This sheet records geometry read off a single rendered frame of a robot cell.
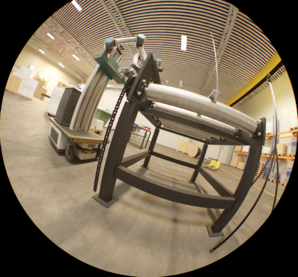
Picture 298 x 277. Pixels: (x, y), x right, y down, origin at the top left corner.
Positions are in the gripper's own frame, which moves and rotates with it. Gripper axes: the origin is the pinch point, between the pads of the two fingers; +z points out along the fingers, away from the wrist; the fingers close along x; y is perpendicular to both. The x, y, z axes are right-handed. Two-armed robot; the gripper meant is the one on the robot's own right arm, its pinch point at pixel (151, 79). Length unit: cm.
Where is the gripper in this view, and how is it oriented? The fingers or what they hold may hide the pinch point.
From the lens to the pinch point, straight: 110.0
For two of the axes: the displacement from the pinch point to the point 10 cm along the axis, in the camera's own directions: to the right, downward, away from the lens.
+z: -3.2, 9.5, -0.7
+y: -9.2, -2.9, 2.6
